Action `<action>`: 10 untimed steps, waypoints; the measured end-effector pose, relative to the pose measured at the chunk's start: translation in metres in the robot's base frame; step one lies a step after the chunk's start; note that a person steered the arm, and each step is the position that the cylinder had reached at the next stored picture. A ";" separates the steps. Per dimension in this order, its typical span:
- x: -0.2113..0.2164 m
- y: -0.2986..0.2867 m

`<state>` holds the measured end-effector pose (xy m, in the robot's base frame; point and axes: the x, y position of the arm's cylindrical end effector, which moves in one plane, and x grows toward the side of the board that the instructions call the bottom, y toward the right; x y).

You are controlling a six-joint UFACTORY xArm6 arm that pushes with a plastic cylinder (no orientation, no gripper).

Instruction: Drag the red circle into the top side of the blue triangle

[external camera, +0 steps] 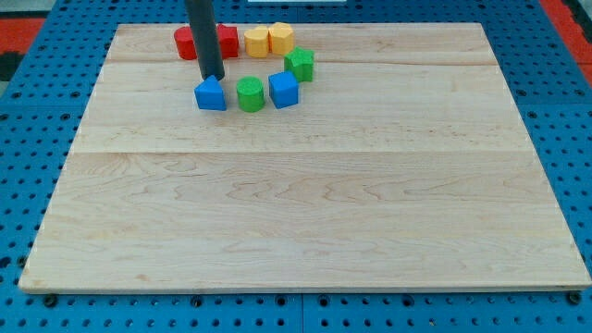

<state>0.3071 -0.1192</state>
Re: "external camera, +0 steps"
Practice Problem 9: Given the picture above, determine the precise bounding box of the blue triangle block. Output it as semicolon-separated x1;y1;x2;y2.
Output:
193;75;227;111

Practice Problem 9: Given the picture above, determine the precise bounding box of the red circle block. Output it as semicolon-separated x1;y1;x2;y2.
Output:
173;26;197;60

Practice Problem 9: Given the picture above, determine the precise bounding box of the blue cube block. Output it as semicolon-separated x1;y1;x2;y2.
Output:
268;71;299;109

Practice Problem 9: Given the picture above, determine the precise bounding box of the green cylinder block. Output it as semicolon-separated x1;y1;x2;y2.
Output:
236;76;265;113

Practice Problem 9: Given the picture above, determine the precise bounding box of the green star block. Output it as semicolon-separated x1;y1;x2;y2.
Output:
284;46;315;82

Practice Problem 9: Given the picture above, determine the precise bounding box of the light wooden board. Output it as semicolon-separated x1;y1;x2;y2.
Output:
18;23;591;294

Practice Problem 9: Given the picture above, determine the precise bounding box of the yellow hexagon block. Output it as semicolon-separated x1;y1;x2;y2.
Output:
268;22;295;56

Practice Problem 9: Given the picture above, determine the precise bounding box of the yellow heart block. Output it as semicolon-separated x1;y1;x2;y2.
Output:
243;26;269;58

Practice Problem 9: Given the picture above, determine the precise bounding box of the red star block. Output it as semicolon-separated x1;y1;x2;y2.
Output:
216;24;240;59

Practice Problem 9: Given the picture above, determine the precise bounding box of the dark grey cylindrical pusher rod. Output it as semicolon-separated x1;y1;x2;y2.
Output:
184;0;225;80

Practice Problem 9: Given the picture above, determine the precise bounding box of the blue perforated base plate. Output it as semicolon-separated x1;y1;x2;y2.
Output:
1;0;591;332

